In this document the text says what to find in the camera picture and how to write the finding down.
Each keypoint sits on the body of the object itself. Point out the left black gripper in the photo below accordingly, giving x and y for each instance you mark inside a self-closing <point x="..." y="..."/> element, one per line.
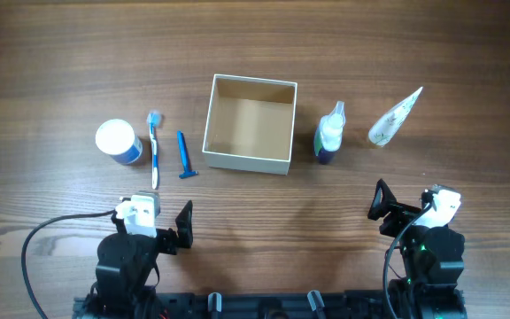
<point x="168" y="237"/>

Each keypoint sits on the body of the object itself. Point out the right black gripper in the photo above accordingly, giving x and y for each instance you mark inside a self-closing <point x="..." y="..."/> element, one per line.
<point x="397" y="213"/>

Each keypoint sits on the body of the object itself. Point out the white floral squeeze tube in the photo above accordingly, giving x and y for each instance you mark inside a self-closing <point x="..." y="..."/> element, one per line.
<point x="390" y="123"/>

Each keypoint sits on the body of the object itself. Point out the white jar blue label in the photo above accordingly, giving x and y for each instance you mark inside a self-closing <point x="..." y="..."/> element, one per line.
<point x="117" y="139"/>

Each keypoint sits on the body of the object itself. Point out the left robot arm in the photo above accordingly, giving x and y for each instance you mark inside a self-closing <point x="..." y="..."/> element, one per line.
<point x="125" y="262"/>

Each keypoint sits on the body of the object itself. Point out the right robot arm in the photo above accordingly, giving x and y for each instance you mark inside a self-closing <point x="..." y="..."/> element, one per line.
<point x="424" y="262"/>

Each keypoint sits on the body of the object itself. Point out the blue disposable razor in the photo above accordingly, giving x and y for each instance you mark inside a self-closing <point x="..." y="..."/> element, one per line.
<point x="187" y="170"/>

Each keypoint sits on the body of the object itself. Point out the blue white toothbrush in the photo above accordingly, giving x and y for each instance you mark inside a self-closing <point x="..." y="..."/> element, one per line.
<point x="153" y="120"/>

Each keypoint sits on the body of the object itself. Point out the open beige cardboard box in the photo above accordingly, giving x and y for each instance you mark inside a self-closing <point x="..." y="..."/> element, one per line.
<point x="250" y="124"/>

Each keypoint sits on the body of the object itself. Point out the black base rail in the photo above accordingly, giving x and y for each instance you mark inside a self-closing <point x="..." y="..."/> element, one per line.
<point x="350" y="304"/>

